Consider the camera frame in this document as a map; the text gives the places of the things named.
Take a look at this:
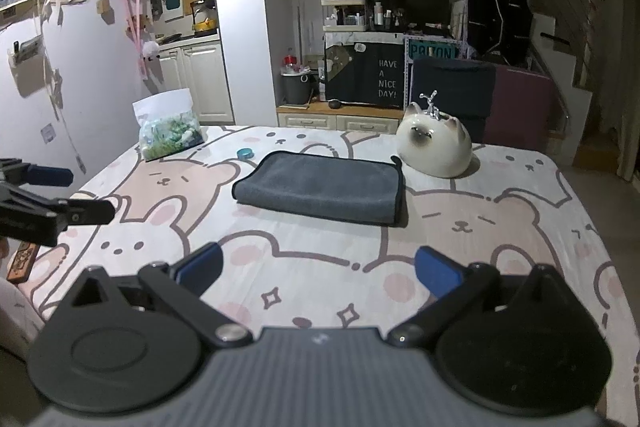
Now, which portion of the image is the ceramic cat figure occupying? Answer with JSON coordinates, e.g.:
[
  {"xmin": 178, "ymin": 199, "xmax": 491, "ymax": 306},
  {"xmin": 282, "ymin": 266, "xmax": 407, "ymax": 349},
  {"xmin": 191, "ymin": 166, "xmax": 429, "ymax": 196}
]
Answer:
[{"xmin": 396, "ymin": 90, "xmax": 473, "ymax": 179}]

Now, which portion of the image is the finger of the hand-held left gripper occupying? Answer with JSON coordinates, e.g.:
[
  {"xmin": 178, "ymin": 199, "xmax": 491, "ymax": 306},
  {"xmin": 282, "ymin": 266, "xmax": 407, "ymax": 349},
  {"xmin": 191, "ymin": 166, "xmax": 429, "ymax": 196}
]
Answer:
[
  {"xmin": 0, "ymin": 186, "xmax": 116, "ymax": 249},
  {"xmin": 0, "ymin": 158, "xmax": 75, "ymax": 188}
]

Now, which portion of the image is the pink ribbon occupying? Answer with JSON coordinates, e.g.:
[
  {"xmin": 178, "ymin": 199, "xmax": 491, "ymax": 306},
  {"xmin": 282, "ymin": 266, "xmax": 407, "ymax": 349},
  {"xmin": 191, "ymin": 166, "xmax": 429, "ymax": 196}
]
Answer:
[{"xmin": 119, "ymin": 0, "xmax": 152, "ymax": 81}]

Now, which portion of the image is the clear bag of green candies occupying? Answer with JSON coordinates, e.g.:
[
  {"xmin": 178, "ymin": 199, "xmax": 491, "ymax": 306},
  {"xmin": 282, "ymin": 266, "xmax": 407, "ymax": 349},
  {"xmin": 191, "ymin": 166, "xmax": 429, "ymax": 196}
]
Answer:
[{"xmin": 132, "ymin": 88, "xmax": 206, "ymax": 162}]

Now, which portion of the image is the maroon chair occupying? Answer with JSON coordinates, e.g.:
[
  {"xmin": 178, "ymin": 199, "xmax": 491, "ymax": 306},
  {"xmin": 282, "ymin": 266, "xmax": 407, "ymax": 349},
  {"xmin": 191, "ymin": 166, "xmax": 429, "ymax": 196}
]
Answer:
[{"xmin": 482, "ymin": 66, "xmax": 557, "ymax": 152}]

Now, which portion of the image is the small carved wooden box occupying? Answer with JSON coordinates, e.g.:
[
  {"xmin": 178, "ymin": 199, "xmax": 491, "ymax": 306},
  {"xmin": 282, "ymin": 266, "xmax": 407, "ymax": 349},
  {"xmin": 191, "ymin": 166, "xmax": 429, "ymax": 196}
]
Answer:
[{"xmin": 6, "ymin": 242, "xmax": 39, "ymax": 284}]

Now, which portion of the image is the white kitchen base cabinet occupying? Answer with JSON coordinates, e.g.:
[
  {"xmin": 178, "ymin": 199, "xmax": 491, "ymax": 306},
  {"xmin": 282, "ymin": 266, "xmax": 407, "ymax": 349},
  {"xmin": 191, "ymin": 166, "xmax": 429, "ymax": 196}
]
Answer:
[{"xmin": 150, "ymin": 38, "xmax": 236, "ymax": 126}]

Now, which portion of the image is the grey towel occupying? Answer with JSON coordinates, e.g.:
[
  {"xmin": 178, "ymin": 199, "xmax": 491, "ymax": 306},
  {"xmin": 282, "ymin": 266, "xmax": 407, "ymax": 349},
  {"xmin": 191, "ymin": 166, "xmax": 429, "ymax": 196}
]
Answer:
[{"xmin": 232, "ymin": 151, "xmax": 408, "ymax": 228}]

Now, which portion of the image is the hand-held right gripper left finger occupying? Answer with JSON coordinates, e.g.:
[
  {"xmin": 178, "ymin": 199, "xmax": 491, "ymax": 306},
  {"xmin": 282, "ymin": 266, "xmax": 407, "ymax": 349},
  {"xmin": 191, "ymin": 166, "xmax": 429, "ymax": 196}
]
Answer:
[{"xmin": 60, "ymin": 242, "xmax": 253, "ymax": 350}]

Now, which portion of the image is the grey trash bin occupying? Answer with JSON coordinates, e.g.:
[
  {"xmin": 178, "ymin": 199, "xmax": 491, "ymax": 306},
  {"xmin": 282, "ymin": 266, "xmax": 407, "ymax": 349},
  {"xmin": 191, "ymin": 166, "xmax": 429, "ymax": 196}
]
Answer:
[{"xmin": 281, "ymin": 72, "xmax": 314, "ymax": 106}]

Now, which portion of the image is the dark chair back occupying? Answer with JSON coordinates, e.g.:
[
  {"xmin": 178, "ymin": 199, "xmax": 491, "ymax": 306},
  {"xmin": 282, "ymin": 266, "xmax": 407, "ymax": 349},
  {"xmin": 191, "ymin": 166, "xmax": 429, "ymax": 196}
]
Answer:
[{"xmin": 412, "ymin": 58, "xmax": 497, "ymax": 144}]

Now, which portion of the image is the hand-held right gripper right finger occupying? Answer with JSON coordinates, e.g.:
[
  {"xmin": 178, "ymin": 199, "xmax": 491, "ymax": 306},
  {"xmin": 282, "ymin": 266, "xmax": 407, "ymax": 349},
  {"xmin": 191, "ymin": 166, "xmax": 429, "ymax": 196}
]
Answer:
[{"xmin": 387, "ymin": 246, "xmax": 576, "ymax": 349}]

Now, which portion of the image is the white low drawer cabinet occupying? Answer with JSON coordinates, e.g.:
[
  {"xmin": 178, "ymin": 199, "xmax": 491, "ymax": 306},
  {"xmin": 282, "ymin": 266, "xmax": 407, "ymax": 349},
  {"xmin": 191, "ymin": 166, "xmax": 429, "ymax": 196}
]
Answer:
[{"xmin": 276, "ymin": 103, "xmax": 406, "ymax": 136}]

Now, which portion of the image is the white tiered storage rack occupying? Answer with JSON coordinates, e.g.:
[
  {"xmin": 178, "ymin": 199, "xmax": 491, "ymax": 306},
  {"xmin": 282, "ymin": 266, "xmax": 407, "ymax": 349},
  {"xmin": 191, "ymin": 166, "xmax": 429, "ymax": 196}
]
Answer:
[{"xmin": 321, "ymin": 0, "xmax": 372, "ymax": 32}]

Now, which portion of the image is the teal plate sign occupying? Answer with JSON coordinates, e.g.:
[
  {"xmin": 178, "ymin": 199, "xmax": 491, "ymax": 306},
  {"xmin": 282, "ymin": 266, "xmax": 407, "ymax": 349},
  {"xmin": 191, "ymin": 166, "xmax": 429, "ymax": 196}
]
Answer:
[{"xmin": 409, "ymin": 43, "xmax": 459, "ymax": 62}]

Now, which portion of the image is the bear print tablecloth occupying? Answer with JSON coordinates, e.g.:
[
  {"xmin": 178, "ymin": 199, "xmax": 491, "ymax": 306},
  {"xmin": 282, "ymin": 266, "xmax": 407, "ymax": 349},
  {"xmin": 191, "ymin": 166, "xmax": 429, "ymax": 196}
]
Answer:
[{"xmin": 17, "ymin": 124, "xmax": 640, "ymax": 427}]

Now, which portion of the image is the black lettered cloth banner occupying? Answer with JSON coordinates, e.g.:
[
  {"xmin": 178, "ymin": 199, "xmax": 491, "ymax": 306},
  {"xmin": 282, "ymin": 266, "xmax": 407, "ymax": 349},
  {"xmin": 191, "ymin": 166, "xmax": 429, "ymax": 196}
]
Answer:
[{"xmin": 325, "ymin": 41, "xmax": 405, "ymax": 110}]

